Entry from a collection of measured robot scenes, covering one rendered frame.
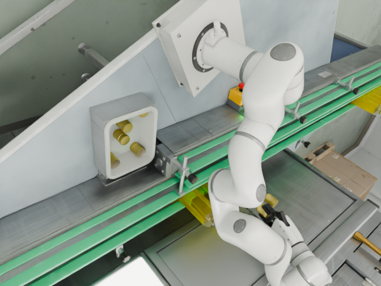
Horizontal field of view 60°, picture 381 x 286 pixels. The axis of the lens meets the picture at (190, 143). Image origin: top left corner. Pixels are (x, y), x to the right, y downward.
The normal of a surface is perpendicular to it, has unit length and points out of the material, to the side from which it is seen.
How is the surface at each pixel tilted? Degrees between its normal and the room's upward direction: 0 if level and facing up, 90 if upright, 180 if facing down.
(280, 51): 92
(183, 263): 90
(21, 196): 0
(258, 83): 92
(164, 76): 0
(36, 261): 90
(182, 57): 4
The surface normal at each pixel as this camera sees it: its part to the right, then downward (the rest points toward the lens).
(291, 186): 0.11, -0.76
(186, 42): 0.70, 0.50
